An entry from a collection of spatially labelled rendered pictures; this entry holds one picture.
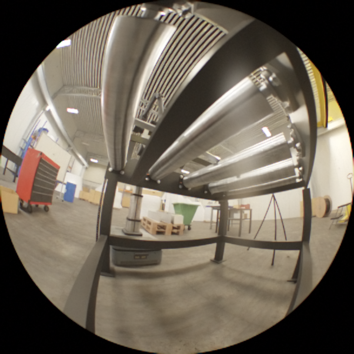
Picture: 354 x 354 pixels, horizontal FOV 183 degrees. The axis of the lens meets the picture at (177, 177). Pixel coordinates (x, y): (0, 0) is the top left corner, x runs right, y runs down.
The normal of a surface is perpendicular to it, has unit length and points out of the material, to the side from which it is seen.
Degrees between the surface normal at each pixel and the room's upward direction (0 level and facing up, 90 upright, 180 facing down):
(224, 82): 180
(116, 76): 177
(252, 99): 144
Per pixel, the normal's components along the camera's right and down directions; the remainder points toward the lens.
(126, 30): -0.14, 0.93
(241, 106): -0.61, 0.62
